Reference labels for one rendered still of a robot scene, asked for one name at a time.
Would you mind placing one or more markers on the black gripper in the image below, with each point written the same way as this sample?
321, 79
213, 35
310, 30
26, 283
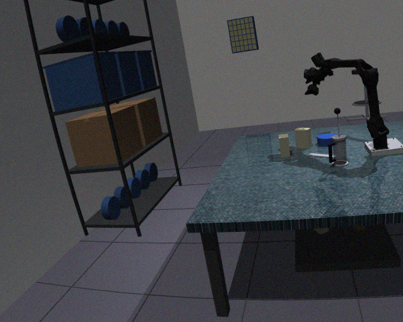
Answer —
312, 89

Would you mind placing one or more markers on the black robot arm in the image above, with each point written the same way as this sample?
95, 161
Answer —
370, 79

